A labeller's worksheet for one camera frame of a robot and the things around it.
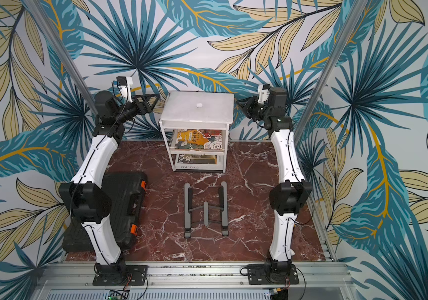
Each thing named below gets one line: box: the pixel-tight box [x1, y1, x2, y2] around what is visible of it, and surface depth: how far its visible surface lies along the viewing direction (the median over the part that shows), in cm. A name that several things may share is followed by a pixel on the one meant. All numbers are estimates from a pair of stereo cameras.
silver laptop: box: [160, 91, 235, 124], surface depth 82 cm
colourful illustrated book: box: [168, 128, 223, 150], surface depth 94 cm
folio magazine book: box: [175, 153, 225, 170], surface depth 105 cm
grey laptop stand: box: [183, 181, 230, 239], surface depth 89 cm
